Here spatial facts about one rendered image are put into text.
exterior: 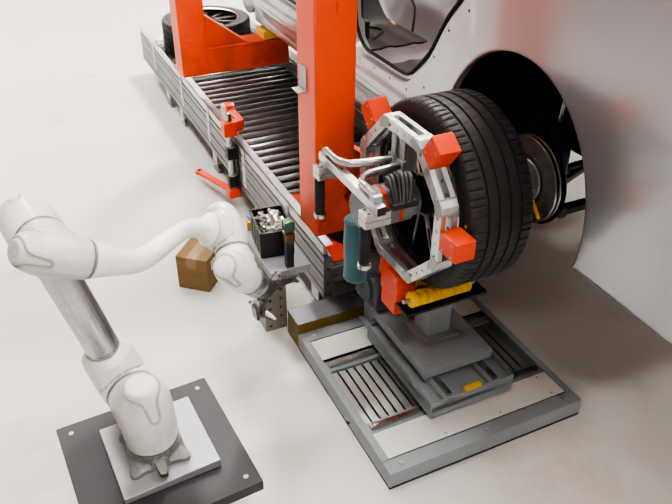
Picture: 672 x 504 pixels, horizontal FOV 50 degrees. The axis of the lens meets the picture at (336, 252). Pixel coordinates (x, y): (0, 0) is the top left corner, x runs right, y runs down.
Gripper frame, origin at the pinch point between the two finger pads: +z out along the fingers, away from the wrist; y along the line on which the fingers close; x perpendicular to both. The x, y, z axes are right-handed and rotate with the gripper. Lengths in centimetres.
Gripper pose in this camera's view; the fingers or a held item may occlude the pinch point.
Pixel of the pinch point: (285, 300)
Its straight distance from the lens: 240.3
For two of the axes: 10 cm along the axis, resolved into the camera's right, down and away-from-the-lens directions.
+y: 6.6, -7.5, -0.1
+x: -6.6, -5.9, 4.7
